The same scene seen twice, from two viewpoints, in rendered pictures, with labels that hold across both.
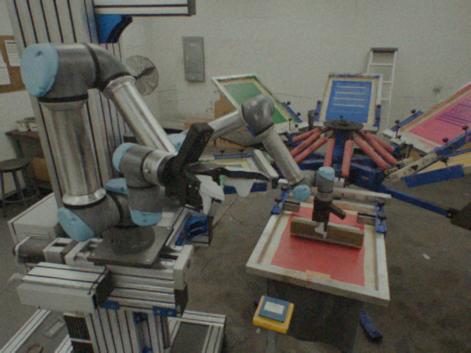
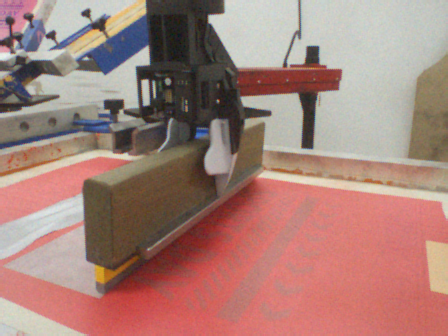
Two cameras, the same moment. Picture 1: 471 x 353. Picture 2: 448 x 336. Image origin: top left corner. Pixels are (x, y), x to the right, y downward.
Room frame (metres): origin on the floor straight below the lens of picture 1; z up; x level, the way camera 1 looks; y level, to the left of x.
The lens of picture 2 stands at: (1.31, -0.01, 1.14)
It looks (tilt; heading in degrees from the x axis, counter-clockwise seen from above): 15 degrees down; 275
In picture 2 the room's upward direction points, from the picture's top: straight up
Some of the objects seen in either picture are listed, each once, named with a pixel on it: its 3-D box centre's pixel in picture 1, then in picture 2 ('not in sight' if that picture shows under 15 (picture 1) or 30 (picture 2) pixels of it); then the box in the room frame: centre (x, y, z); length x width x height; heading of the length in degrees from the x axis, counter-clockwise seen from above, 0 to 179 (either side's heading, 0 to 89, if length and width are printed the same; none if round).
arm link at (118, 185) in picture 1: (125, 199); not in sight; (0.94, 0.36, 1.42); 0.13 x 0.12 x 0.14; 145
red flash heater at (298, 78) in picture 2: not in sight; (257, 79); (1.31, -1.73, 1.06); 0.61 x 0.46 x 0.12; 40
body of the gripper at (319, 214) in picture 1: (322, 209); (188, 62); (1.38, -0.43, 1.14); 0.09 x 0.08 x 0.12; 70
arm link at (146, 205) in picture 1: (150, 197); not in sight; (0.70, 0.21, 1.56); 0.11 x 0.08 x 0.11; 145
